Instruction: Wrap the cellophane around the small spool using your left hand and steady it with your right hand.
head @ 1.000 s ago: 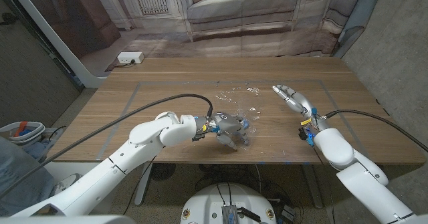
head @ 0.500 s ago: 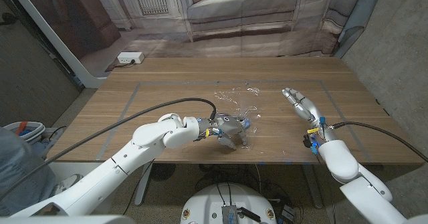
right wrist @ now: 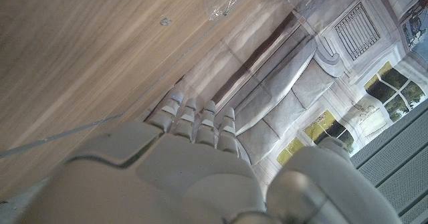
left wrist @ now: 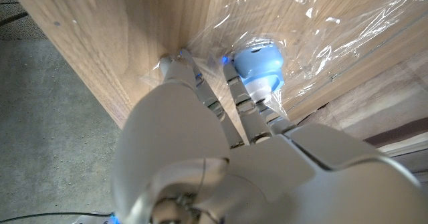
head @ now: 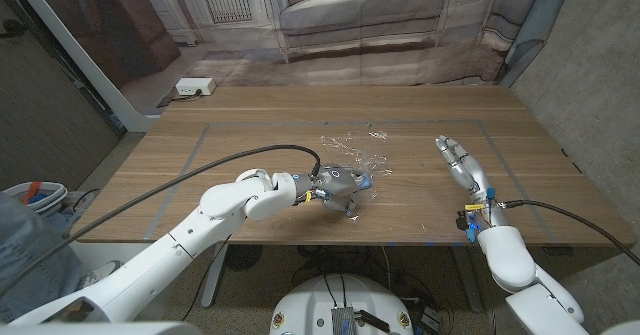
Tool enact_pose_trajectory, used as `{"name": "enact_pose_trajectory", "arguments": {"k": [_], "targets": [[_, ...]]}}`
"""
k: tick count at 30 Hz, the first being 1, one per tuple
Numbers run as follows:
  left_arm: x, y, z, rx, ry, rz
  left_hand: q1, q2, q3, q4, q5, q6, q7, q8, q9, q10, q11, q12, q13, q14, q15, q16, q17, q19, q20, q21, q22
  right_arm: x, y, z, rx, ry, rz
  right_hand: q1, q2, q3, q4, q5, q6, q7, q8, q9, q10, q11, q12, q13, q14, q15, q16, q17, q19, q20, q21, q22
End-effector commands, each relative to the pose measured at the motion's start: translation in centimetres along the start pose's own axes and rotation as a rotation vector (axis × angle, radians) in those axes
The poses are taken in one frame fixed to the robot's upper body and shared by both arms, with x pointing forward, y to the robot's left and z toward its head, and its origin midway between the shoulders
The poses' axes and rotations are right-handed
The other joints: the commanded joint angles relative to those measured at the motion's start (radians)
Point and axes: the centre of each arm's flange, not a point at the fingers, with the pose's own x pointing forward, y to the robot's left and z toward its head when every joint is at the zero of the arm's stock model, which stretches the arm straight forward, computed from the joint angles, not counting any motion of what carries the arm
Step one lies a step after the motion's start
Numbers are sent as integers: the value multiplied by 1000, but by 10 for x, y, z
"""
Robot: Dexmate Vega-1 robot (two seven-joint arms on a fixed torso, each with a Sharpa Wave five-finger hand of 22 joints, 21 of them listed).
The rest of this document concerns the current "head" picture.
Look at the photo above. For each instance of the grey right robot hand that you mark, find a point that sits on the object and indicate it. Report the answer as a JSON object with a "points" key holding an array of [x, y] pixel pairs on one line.
{"points": [[470, 167]]}

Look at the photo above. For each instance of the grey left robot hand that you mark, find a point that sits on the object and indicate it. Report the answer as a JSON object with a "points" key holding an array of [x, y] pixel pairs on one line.
{"points": [[335, 185]]}

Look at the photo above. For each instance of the small blue toy camera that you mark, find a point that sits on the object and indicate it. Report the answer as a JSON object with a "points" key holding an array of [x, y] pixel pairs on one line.
{"points": [[365, 181]]}

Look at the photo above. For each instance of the clear cellophane sheet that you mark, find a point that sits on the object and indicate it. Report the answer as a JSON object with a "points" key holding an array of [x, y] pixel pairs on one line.
{"points": [[350, 150]]}

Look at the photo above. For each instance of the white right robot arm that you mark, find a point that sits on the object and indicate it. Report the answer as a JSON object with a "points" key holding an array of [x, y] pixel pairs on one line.
{"points": [[510, 260]]}

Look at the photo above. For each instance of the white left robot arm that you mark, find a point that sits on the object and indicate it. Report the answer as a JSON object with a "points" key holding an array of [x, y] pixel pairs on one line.
{"points": [[175, 245]]}

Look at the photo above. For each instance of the grey table leg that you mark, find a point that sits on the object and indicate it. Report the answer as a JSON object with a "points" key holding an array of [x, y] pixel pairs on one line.
{"points": [[467, 280]]}

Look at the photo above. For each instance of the white robot torso base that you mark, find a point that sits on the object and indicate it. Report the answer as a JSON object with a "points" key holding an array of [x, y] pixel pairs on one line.
{"points": [[310, 305]]}

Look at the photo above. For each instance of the grey finned electronics box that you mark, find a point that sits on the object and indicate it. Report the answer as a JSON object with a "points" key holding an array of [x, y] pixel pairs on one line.
{"points": [[343, 321]]}

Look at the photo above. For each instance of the printed sofa room backdrop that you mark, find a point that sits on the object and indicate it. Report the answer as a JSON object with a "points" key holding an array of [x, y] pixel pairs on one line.
{"points": [[350, 25]]}

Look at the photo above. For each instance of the blue-grey rolled backdrop edge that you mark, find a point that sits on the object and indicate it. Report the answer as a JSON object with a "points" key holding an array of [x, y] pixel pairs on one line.
{"points": [[537, 20]]}

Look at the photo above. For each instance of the white power strip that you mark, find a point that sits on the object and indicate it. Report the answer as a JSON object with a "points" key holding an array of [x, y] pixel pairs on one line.
{"points": [[195, 85]]}

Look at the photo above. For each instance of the white plastic bucket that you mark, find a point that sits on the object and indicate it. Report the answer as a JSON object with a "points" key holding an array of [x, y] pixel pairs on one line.
{"points": [[47, 192]]}

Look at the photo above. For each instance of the person in blue jeans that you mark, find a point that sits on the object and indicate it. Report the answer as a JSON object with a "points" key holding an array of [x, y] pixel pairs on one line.
{"points": [[30, 255]]}

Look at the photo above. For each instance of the white backdrop frame pole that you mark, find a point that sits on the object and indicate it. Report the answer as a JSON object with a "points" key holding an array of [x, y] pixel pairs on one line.
{"points": [[85, 60]]}

